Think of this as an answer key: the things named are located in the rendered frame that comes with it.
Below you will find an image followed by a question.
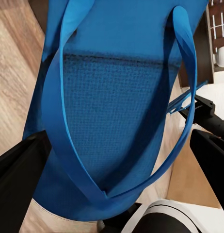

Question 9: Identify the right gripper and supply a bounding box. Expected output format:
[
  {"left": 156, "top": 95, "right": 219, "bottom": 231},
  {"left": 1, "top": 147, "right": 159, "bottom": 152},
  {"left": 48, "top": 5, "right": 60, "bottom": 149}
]
[{"left": 178, "top": 95, "right": 222, "bottom": 133}]

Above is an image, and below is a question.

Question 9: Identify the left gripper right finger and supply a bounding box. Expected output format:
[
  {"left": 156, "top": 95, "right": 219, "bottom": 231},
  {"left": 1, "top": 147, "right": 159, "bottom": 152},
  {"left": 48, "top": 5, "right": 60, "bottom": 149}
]
[{"left": 190, "top": 129, "right": 224, "bottom": 210}]

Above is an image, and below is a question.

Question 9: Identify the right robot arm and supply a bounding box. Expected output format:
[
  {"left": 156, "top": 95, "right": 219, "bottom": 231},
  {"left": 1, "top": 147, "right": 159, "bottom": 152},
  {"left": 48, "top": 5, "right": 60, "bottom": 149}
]
[{"left": 178, "top": 95, "right": 224, "bottom": 140}]

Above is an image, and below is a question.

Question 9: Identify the sandal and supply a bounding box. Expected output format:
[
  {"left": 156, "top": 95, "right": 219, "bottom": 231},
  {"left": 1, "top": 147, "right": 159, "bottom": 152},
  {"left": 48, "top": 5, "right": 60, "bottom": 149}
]
[
  {"left": 167, "top": 80, "right": 207, "bottom": 114},
  {"left": 22, "top": 0, "right": 209, "bottom": 221}
]

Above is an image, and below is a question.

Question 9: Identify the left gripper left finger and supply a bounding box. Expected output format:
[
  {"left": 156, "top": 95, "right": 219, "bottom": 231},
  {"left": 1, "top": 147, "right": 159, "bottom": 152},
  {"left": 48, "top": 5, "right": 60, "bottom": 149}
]
[{"left": 0, "top": 130, "right": 52, "bottom": 233}]

